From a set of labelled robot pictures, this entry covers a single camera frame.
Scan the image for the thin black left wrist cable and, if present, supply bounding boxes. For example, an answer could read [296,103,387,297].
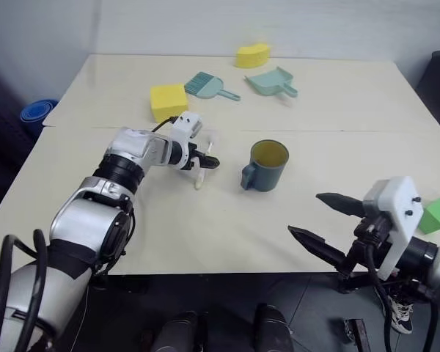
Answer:
[150,115,179,133]

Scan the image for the blue rolled mat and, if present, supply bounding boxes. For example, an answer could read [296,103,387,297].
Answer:
[20,98,60,130]

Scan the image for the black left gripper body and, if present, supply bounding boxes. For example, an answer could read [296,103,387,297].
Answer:
[178,141,203,172]

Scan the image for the yellow rectangular sponge block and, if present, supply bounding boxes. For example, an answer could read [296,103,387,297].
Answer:
[150,83,189,123]

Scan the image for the reddish-brown metal bar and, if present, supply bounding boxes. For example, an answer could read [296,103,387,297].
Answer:
[343,318,369,352]

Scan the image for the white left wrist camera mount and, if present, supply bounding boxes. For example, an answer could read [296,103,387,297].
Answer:
[169,111,204,170]

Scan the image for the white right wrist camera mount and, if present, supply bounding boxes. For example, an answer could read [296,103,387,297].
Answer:
[362,176,425,279]

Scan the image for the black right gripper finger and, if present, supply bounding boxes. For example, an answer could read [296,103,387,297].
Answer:
[315,191,368,219]
[287,224,351,275]

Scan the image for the teal hand brush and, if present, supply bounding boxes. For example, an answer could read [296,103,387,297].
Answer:
[183,71,241,102]

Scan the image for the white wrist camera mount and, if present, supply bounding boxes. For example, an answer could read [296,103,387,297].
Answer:
[169,111,204,170]
[362,176,425,279]

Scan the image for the white plastic spoon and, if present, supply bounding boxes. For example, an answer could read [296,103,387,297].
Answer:
[194,131,219,191]

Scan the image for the blue-grey mug with yellow inside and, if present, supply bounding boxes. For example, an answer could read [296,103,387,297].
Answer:
[241,138,290,193]

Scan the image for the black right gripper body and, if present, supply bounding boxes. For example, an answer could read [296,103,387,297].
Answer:
[337,213,396,291]

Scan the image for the green foam block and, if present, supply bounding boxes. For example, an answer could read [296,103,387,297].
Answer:
[417,191,440,235]

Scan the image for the yellow curved sponge block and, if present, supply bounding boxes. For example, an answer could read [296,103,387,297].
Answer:
[235,41,273,70]

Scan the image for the teal dustpan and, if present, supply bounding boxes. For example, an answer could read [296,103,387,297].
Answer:
[243,66,299,98]

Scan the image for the black and white sneaker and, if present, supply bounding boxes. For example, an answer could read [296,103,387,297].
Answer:
[386,292,414,334]

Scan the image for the dark rounded shape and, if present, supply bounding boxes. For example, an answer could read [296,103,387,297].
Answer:
[254,303,295,352]
[150,310,208,352]

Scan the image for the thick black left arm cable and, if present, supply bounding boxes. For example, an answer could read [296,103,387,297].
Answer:
[0,228,49,352]

